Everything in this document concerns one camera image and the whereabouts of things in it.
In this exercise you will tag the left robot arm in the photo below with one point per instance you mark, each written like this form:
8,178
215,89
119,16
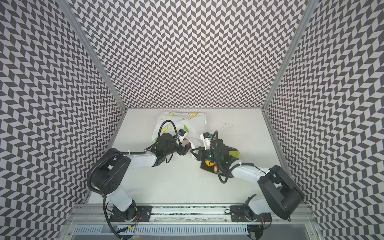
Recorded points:
106,176

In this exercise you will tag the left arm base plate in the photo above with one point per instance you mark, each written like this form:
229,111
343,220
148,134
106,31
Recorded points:
132,214

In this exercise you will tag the aluminium front rail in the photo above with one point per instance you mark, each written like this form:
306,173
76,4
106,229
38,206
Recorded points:
186,214

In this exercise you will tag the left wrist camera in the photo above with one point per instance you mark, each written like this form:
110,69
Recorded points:
181,133

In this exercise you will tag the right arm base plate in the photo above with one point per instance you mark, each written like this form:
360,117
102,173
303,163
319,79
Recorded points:
239,213

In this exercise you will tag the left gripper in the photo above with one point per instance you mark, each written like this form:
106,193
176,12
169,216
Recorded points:
184,150

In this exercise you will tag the black square tray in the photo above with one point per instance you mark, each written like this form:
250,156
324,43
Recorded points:
224,160

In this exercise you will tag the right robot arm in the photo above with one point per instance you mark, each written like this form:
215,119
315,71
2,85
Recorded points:
280,194

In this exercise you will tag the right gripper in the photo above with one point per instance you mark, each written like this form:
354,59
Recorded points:
201,153

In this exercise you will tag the white plastic bag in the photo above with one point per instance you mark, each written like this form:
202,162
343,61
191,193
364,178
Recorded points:
193,123

